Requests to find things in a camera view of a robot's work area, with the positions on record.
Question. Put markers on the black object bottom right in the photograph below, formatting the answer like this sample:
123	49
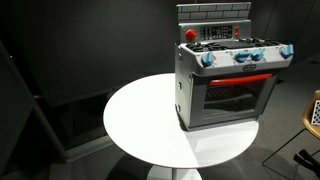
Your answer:
306	160

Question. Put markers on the grey toy stove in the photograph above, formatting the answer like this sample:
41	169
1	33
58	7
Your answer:
200	105

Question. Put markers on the red oven door handle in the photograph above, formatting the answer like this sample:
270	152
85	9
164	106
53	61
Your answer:
239	80

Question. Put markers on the blue far left knob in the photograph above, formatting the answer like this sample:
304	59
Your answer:
207	59

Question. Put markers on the white round table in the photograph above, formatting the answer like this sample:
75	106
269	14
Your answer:
141	119

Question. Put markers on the checkerboard calibration card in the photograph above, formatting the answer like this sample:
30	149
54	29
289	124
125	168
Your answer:
315	118

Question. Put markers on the blue far right knob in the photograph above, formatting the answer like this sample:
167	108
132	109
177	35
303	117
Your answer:
287	51

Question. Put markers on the red round stove knob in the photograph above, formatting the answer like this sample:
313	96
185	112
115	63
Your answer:
190	34

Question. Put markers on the blue knob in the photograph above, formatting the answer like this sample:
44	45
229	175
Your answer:
287	51
257	55
241	56
207	59

